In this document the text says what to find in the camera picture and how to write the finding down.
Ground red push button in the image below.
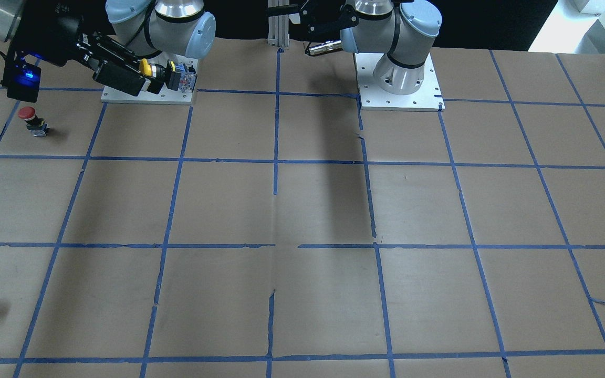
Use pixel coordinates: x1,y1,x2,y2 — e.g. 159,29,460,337
17,106,48,137

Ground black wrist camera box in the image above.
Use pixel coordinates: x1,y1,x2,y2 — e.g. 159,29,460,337
6,62,41,103

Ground yellow push button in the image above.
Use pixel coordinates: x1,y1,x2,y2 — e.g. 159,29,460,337
139,58,197,93

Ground silver cable connector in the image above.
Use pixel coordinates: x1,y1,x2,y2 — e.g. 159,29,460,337
305,40,343,57

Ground aluminium frame post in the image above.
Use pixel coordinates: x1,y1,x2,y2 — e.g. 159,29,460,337
267,14,290,51

